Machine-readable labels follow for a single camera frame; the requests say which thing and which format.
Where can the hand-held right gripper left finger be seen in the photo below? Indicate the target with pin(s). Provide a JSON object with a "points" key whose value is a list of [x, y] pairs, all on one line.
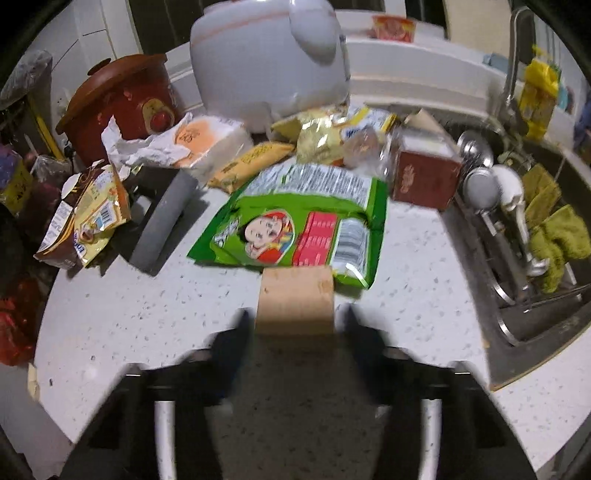
{"points": [[231, 353]]}

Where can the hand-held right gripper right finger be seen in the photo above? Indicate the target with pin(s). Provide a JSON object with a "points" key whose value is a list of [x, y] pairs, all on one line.
{"points": [[358, 350]]}

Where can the tan cardboard piece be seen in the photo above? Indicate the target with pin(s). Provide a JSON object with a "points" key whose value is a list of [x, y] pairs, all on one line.
{"points": [[295, 300]]}

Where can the green snack bag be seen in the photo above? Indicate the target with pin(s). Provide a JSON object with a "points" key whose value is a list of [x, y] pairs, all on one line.
{"points": [[286, 217]]}

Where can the grey whetstone block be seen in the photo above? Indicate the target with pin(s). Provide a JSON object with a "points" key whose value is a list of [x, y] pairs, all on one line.
{"points": [[161, 221]]}

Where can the stainless steel sink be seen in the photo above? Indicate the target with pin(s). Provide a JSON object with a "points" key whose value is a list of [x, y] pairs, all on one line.
{"points": [[517, 314]]}

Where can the red-brown cardboard carton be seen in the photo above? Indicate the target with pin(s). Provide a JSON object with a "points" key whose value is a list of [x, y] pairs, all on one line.
{"points": [[425, 180]]}

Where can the yellow snack packet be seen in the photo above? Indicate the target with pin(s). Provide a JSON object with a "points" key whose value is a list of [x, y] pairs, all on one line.
{"points": [[251, 164]]}

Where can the brown gold snack bag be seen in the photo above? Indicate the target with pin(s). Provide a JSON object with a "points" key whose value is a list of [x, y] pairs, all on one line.
{"points": [[90, 217]]}

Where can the clear plastic bread bag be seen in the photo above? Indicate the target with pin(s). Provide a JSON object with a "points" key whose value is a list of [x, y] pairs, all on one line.
{"points": [[364, 147]]}

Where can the metal skimmer spoon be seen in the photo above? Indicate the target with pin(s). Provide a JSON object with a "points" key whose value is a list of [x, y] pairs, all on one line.
{"points": [[480, 187]]}

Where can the white orange tissue pack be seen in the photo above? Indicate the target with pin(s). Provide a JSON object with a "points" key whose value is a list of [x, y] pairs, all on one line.
{"points": [[207, 138]]}

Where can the red plastic bag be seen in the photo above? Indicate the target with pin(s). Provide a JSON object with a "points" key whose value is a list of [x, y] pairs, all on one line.
{"points": [[16, 323]]}

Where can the crumpled yellow snack bag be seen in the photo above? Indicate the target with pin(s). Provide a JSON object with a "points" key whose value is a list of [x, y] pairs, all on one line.
{"points": [[323, 134]]}

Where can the white rice spoon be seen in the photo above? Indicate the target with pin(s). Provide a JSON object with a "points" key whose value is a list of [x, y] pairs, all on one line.
{"points": [[512, 194]]}

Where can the green dish cloth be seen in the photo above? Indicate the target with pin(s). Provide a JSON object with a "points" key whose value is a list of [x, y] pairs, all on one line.
{"points": [[556, 235]]}

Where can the metal ladle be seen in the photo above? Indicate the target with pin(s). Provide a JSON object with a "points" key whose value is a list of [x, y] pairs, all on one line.
{"points": [[473, 145]]}

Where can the red-brown slow cooker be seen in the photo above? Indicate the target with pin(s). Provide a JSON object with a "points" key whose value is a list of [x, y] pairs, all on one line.
{"points": [[115, 110]]}

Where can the purple yellow bag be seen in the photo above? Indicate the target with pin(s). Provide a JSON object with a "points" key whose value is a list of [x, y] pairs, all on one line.
{"points": [[14, 175]]}

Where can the white rice cooker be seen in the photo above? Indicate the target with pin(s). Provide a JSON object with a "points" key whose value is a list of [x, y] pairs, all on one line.
{"points": [[263, 60]]}

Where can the yellow hanging bag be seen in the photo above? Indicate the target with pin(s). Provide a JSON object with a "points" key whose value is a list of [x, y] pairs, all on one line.
{"points": [[538, 97]]}

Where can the metal faucet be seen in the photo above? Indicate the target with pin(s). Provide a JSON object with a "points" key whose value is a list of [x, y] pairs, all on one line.
{"points": [[515, 69]]}

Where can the red packet on sill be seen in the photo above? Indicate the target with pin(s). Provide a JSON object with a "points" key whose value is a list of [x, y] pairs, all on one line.
{"points": [[392, 27]]}

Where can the grey plastic bag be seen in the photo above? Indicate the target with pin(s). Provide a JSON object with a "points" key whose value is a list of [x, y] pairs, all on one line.
{"points": [[25, 76]]}

